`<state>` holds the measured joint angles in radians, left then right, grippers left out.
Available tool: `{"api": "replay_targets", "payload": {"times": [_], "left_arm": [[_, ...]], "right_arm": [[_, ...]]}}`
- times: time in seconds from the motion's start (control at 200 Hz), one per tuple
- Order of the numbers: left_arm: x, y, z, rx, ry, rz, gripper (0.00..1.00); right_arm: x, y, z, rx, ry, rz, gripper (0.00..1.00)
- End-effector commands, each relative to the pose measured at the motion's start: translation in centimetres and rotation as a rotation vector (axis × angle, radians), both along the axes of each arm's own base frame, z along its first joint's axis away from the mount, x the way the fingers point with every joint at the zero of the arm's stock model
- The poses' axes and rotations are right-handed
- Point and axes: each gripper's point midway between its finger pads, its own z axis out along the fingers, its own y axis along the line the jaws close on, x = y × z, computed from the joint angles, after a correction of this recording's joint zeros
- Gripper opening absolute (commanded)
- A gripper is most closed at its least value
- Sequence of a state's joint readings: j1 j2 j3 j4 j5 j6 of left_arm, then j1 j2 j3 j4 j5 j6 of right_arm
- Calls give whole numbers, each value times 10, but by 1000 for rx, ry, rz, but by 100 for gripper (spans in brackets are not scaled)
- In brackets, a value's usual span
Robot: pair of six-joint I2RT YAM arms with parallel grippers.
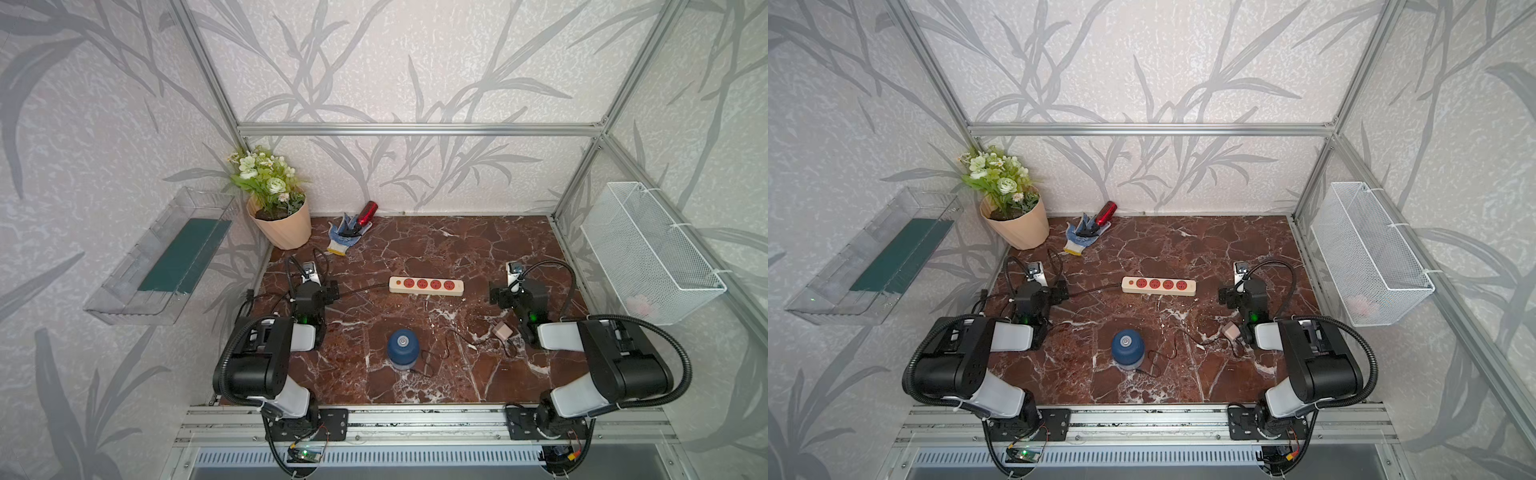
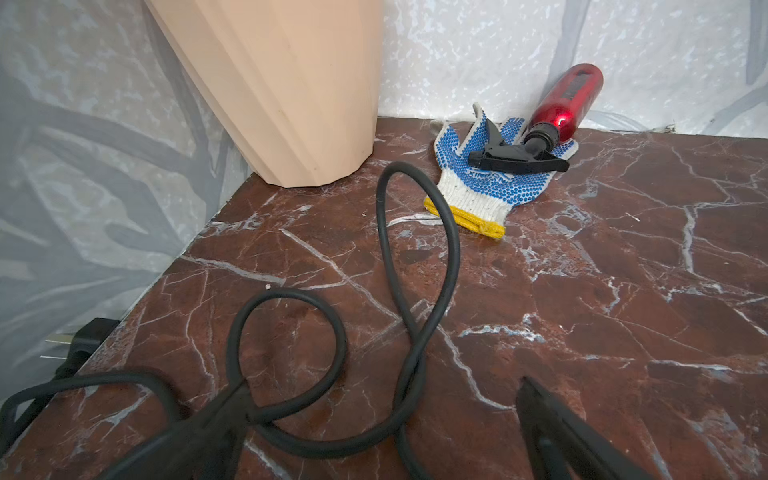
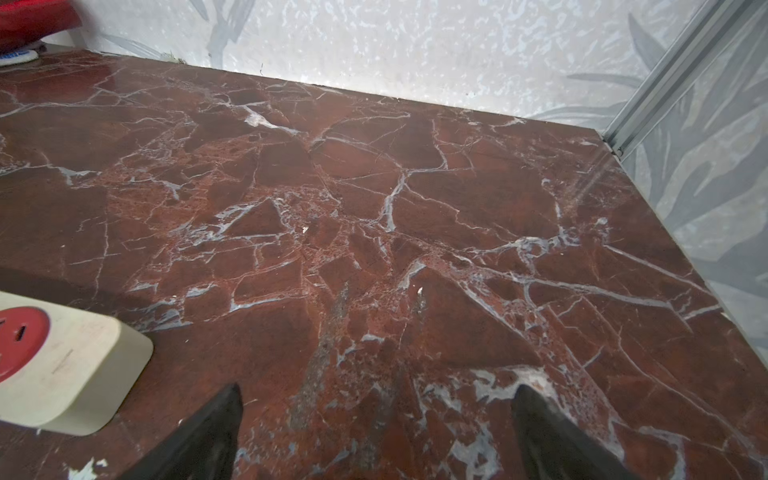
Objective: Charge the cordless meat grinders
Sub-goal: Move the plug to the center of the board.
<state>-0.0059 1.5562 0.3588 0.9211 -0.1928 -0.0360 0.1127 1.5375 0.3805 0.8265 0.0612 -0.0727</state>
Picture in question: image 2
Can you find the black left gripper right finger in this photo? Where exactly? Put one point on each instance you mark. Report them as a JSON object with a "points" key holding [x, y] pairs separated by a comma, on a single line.
{"points": [[561, 445]]}

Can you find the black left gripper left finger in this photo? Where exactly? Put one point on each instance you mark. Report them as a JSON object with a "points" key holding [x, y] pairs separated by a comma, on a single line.
{"points": [[207, 445]]}

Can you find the white blue dotted glove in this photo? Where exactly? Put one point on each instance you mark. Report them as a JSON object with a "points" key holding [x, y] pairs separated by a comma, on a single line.
{"points": [[480, 200]]}

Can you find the red spray bottle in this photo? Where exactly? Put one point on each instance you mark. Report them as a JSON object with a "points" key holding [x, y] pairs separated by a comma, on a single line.
{"points": [[555, 120]]}

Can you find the beige ribbed flower pot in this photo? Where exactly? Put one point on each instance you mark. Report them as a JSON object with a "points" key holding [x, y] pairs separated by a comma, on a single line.
{"points": [[295, 83]]}

